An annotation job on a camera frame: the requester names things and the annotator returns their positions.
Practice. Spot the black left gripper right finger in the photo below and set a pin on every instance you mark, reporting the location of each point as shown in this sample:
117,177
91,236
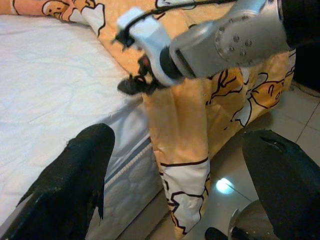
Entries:
282,180

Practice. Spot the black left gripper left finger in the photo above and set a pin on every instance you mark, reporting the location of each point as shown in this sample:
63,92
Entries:
62,187

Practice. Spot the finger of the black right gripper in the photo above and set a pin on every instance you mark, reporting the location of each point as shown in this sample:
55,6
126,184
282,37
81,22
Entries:
148,88
126,86

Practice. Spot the yellow cartoon print blanket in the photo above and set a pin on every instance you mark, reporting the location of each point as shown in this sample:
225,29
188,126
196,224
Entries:
182,120

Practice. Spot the white quilted mattress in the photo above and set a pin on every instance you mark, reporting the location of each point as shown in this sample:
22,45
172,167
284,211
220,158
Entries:
50,75

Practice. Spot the grey bed base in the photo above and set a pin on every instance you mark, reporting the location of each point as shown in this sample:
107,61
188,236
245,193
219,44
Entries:
140,225

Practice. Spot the black cabinet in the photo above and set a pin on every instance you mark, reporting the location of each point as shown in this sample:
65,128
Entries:
307,70

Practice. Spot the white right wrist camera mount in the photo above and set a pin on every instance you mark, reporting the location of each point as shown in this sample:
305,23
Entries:
150,32

